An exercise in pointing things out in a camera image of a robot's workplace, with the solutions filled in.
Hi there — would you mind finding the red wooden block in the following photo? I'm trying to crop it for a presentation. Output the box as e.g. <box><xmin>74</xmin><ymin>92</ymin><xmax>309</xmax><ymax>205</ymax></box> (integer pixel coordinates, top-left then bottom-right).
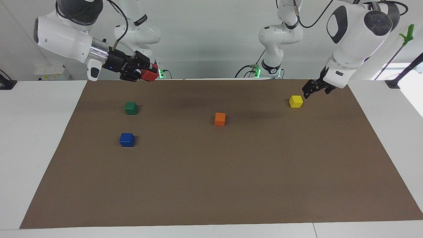
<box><xmin>141</xmin><ymin>63</ymin><xmax>160</xmax><ymax>82</ymax></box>

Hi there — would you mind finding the green-tipped thin pole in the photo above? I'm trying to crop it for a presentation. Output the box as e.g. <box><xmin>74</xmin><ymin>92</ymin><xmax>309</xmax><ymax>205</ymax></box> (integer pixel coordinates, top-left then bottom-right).
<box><xmin>374</xmin><ymin>24</ymin><xmax>415</xmax><ymax>81</ymax></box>

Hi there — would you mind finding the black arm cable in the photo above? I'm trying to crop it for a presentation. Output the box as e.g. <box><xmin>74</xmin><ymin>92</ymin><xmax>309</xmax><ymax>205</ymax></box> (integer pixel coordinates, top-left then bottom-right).
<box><xmin>292</xmin><ymin>0</ymin><xmax>335</xmax><ymax>29</ymax></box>
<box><xmin>105</xmin><ymin>0</ymin><xmax>129</xmax><ymax>52</ymax></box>

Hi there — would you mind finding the black clamp stand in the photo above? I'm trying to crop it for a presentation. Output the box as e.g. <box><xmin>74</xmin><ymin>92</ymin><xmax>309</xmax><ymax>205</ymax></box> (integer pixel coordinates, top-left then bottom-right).
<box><xmin>385</xmin><ymin>52</ymin><xmax>423</xmax><ymax>89</ymax></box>

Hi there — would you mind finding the brown table mat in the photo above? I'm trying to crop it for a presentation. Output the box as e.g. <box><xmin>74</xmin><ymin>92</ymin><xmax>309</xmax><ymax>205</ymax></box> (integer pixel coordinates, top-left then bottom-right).
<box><xmin>19</xmin><ymin>79</ymin><xmax>423</xmax><ymax>229</ymax></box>

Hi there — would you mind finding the blue wooden block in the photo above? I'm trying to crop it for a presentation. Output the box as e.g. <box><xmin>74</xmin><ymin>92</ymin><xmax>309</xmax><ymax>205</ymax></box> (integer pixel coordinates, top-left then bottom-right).
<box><xmin>119</xmin><ymin>133</ymin><xmax>135</xmax><ymax>147</ymax></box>

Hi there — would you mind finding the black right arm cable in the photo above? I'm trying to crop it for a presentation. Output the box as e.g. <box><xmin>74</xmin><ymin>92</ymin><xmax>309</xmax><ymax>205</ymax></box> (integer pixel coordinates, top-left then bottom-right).
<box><xmin>105</xmin><ymin>0</ymin><xmax>129</xmax><ymax>52</ymax></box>

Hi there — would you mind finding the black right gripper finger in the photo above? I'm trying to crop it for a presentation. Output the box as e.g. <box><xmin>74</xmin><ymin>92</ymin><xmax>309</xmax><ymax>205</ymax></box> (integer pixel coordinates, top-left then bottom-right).
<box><xmin>134</xmin><ymin>51</ymin><xmax>156</xmax><ymax>67</ymax></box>
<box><xmin>127</xmin><ymin>70</ymin><xmax>144</xmax><ymax>82</ymax></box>

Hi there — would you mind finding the white box with labels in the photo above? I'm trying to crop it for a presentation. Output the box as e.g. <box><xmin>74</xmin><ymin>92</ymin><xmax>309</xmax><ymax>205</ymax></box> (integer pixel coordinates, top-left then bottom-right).
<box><xmin>34</xmin><ymin>64</ymin><xmax>71</xmax><ymax>81</ymax></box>

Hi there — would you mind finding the black desk clamp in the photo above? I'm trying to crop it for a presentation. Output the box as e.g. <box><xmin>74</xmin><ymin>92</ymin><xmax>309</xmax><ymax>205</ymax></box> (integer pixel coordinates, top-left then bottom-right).
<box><xmin>0</xmin><ymin>69</ymin><xmax>18</xmax><ymax>90</ymax></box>

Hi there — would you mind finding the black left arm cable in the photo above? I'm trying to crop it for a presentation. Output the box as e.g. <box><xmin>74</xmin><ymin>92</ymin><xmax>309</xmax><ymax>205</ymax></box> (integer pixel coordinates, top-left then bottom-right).
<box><xmin>292</xmin><ymin>0</ymin><xmax>335</xmax><ymax>29</ymax></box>

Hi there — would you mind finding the black base cable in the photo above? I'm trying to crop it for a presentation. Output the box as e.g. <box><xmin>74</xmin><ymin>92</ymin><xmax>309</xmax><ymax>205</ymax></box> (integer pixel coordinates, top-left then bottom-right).
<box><xmin>235</xmin><ymin>51</ymin><xmax>267</xmax><ymax>79</ymax></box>

